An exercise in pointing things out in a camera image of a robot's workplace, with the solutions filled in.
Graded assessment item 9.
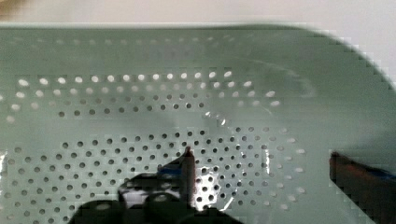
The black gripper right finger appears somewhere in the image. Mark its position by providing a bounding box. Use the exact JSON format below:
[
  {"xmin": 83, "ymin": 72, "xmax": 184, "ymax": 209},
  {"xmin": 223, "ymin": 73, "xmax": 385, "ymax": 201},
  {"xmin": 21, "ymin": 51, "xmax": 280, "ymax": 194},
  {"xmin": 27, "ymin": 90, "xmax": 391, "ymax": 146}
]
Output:
[{"xmin": 329, "ymin": 151, "xmax": 396, "ymax": 224}]

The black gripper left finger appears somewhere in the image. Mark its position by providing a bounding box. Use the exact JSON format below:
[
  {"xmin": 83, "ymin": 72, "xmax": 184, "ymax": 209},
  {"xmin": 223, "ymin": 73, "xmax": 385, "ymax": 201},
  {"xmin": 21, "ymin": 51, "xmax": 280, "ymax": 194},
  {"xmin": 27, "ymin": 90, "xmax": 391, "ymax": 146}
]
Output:
[{"xmin": 67, "ymin": 147, "xmax": 243, "ymax": 224}]

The green strainer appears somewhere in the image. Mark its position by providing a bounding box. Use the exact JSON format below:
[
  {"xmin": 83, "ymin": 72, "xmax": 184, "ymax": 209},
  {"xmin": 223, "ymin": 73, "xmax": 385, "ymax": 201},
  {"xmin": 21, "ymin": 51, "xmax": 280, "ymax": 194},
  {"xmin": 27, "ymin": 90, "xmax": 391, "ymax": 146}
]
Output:
[{"xmin": 1, "ymin": 24, "xmax": 395, "ymax": 224}]

